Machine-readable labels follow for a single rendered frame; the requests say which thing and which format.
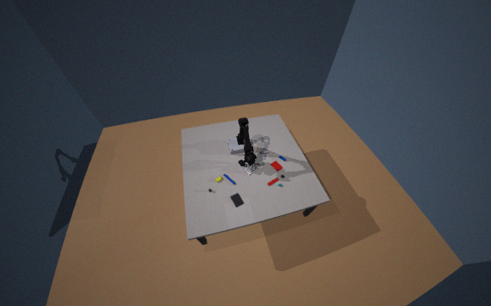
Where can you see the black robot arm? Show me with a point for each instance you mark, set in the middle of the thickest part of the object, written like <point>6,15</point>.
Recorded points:
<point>244,135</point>

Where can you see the red square plate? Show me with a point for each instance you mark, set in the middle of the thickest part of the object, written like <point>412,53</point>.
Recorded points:
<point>277,166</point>

